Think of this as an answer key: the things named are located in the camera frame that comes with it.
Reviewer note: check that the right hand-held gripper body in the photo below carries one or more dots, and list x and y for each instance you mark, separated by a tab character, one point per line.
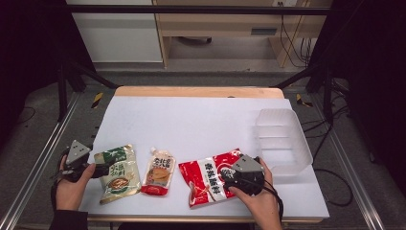
247	179

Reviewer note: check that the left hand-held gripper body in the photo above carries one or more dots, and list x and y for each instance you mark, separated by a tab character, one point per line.
76	153

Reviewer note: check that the red and white seasoning packet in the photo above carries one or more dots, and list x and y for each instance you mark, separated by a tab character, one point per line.
204	179

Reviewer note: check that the green and cream food pouch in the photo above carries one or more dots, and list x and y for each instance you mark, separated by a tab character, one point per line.
123	187

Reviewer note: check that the clear plastic container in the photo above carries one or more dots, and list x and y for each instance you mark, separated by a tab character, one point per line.
282	140

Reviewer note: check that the orange spout sauce pouch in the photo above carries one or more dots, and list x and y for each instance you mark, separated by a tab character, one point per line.
158	175

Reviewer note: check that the person's right hand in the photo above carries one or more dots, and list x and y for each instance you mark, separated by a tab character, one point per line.
266	204

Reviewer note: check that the person's left hand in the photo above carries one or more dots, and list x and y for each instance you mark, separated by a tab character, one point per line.
70	193

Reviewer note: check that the yellow and black tape marker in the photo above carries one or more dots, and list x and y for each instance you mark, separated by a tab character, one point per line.
97	99
301	100

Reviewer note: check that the white table mat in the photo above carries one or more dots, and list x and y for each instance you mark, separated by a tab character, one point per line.
191	127

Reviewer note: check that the black metal stand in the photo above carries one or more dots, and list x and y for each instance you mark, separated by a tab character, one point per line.
327	96
62	96

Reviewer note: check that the wooden table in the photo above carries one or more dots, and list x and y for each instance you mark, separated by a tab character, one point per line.
198	92

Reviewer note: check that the black curtain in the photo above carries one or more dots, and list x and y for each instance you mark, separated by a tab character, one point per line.
370	64
28	48

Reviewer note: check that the white cabinet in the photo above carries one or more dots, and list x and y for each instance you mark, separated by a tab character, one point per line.
118	35

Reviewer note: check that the grey desk label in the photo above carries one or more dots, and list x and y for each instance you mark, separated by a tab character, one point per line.
263	31

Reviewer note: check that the light wooden desk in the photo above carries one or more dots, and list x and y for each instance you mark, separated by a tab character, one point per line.
223	24

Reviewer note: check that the aluminium rail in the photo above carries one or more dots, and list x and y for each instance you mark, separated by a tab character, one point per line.
38	159
351	172

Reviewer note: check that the black horizontal frame bar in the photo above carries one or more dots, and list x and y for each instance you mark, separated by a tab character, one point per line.
191	9

